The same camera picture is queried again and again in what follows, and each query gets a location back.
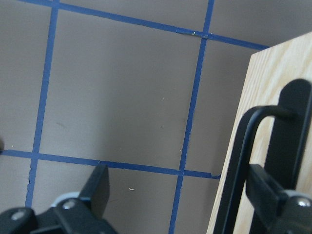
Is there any blue tape strip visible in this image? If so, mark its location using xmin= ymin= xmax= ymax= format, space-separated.
xmin=24 ymin=0 xmax=269 ymax=51
xmin=0 ymin=150 xmax=221 ymax=179
xmin=25 ymin=0 xmax=60 ymax=207
xmin=168 ymin=0 xmax=215 ymax=234

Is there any light wooden drawer cabinet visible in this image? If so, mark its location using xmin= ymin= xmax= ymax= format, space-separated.
xmin=206 ymin=32 xmax=312 ymax=234

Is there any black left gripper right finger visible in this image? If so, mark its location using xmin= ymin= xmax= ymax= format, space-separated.
xmin=246 ymin=164 xmax=312 ymax=234

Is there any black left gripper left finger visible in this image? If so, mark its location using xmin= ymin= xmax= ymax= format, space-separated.
xmin=0 ymin=165 xmax=115 ymax=234

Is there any black metal drawer handle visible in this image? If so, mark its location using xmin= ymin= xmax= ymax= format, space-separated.
xmin=214 ymin=78 xmax=312 ymax=234

